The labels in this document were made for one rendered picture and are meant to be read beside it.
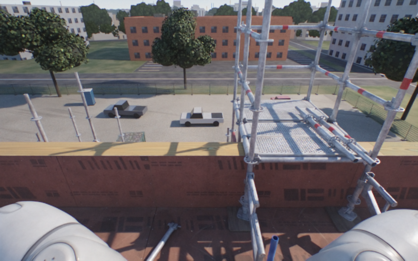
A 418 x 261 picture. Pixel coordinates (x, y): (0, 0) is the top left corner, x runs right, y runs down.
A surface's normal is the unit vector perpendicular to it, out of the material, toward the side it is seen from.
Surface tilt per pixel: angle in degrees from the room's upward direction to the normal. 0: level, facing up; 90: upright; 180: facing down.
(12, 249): 35
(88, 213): 0
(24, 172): 90
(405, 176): 90
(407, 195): 90
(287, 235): 0
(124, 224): 0
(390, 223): 21
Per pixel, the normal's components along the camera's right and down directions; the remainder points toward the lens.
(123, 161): 0.00, 0.48
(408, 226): -0.04, -0.92
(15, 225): -0.11, -0.80
